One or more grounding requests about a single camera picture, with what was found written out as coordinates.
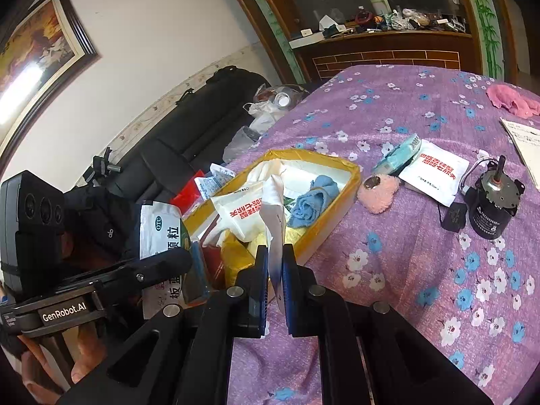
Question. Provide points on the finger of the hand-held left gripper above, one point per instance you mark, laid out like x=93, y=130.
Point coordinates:
x=160, y=268

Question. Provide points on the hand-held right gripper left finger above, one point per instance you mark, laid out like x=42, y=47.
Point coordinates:
x=263, y=287

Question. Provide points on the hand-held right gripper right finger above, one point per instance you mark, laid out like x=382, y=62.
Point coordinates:
x=289, y=291

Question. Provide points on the green white medicine packet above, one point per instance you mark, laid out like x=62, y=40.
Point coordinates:
x=162, y=232

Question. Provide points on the yellow packet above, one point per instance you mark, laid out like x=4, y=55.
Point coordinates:
x=236, y=261

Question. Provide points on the blue red packet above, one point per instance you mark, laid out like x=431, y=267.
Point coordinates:
x=198, y=270

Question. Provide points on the plain white packet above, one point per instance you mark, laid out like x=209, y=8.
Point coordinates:
x=274, y=236

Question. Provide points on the white foam box yellow tape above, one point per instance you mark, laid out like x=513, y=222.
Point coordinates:
x=329, y=228

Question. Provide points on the white packet red print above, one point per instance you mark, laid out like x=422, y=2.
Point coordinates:
x=434, y=173
x=240, y=215

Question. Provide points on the blue towel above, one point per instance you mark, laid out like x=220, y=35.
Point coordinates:
x=314, y=202

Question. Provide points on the cream white cloth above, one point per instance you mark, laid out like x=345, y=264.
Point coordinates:
x=263, y=173

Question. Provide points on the person's left hand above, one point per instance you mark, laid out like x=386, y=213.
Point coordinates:
x=80, y=358

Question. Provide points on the black backpack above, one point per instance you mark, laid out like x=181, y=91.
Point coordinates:
x=101, y=219

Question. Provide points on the red plastic bag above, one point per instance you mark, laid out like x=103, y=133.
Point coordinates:
x=187, y=196

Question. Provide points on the black metal clamp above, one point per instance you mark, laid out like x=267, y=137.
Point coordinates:
x=101, y=166

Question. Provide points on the white blue-print sachet strip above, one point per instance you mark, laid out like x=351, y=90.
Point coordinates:
x=211, y=185

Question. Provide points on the pink fluffy pouch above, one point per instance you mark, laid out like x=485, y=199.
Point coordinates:
x=379, y=196

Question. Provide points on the black leather sofa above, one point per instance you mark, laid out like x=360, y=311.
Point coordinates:
x=190, y=135

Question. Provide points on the clear plastic bag pile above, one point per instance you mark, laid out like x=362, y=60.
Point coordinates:
x=270, y=114

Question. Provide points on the teal tissue packet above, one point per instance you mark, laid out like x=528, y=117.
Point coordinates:
x=398, y=156

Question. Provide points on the small black adapter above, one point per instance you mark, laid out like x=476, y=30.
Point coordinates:
x=453, y=217

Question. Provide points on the black grey electric motor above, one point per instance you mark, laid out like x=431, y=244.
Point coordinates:
x=491, y=211

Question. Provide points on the flat white box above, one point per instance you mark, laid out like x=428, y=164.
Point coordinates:
x=306, y=42

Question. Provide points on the wooden cabinet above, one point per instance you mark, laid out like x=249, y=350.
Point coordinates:
x=379, y=57

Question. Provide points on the tissue box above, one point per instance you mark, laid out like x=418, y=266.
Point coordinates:
x=329, y=23

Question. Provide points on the white paper sheet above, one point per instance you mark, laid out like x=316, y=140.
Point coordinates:
x=527, y=139

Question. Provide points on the pink cloth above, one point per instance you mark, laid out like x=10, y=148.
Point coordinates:
x=512, y=99

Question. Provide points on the white bottle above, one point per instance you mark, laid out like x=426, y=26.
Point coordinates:
x=379, y=6

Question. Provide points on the pile of cabinet clutter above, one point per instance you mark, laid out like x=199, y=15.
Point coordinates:
x=413, y=19

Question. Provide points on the brown wooden door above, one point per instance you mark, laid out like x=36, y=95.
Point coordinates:
x=512, y=29

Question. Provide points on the framed wall picture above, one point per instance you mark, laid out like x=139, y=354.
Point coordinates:
x=38, y=59

